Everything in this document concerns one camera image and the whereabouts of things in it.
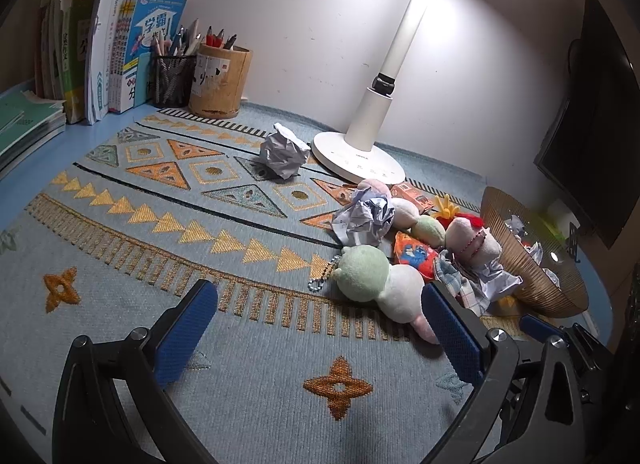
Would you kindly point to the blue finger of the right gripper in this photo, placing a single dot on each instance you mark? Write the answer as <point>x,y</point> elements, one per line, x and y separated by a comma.
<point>538,329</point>

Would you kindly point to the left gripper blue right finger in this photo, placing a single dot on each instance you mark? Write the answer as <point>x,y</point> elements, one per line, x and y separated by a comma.
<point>485,358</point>

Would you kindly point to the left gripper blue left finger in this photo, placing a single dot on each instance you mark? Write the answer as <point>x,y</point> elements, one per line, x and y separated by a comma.
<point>91,426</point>

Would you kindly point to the white chicken plush toy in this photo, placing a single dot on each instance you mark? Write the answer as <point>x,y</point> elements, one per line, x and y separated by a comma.
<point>471,244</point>

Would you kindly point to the three-ball dango plush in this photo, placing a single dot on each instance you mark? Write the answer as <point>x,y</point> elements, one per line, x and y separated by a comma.
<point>363,274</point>

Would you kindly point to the amber ribbed glass bowl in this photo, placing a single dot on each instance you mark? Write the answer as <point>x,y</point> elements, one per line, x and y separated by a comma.
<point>537,292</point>

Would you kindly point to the plaid fabric bow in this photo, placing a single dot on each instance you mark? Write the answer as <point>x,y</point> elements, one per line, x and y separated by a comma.
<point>461,282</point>

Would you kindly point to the small dango plush behind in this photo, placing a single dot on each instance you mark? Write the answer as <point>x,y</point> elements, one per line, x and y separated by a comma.
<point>407,217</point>

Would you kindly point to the orange snack packet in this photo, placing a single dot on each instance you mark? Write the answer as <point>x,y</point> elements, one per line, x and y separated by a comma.
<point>410,251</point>

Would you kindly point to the patterned blue woven mat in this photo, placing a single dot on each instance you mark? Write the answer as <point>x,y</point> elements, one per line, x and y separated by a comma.
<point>106,227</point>

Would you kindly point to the black monitor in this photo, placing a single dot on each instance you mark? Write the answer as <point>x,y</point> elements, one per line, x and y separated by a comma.
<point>591,152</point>

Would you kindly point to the orange small box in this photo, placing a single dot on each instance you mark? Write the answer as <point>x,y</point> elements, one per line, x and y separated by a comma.
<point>410,193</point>

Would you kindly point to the large crumpled paper centre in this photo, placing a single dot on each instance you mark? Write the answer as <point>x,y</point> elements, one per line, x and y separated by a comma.
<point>365,220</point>

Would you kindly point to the white desk lamp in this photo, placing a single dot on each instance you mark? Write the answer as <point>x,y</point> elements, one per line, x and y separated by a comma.
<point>353,154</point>

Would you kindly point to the stack of green books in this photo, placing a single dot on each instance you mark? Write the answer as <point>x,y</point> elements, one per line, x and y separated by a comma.
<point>27,123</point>

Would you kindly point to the crumpled paper ball left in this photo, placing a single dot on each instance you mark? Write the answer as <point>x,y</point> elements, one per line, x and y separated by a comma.
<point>284,153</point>

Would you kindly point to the black mesh pen cup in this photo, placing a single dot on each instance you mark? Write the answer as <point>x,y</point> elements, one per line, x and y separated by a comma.
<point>170,80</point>

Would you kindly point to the bamboo pen holder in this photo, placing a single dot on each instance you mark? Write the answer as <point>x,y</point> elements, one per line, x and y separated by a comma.
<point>219,81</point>

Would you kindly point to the blue workbook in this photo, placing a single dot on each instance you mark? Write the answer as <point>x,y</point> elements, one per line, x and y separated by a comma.
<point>140,24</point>

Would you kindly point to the upright green books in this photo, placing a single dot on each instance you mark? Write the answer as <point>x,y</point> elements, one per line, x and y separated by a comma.
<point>61,48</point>

